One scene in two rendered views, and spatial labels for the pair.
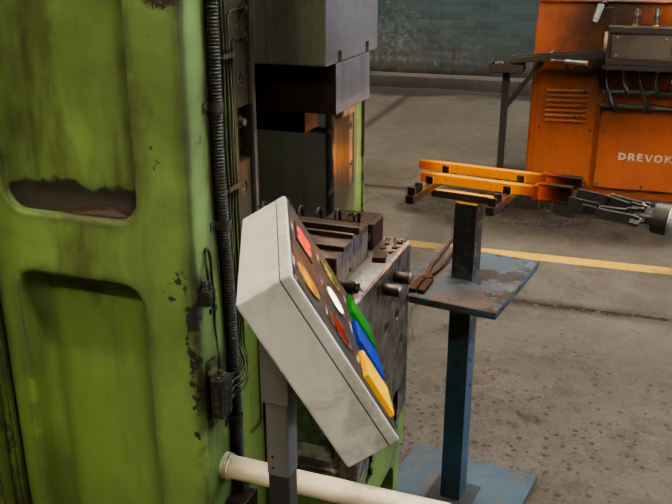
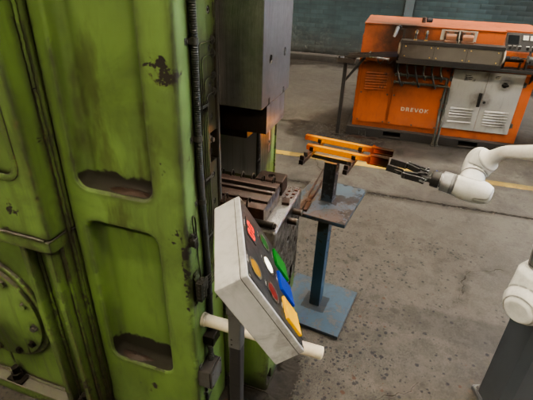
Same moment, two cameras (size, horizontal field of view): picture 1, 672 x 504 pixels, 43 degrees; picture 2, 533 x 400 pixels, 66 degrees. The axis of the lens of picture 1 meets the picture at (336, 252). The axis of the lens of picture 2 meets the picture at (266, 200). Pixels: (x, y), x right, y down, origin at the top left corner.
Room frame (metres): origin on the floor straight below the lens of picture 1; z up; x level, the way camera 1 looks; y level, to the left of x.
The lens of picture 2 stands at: (0.28, 0.05, 1.76)
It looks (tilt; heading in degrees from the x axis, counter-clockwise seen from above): 30 degrees down; 357
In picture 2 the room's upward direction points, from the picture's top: 2 degrees clockwise
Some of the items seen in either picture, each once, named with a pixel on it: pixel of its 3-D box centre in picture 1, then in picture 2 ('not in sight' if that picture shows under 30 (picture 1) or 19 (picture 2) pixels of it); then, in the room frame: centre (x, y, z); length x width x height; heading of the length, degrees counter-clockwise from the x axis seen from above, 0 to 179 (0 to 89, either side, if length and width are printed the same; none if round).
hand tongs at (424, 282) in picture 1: (446, 253); (317, 183); (2.27, -0.32, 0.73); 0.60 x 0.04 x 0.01; 158
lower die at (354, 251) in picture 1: (262, 241); (221, 193); (1.74, 0.16, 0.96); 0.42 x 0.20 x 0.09; 70
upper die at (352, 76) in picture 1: (257, 76); (220, 104); (1.74, 0.16, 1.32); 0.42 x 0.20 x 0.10; 70
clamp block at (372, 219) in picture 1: (353, 229); (271, 182); (1.86, -0.04, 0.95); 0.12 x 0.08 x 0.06; 70
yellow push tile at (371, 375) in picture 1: (373, 384); (289, 317); (1.02, -0.05, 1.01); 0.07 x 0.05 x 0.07; 5
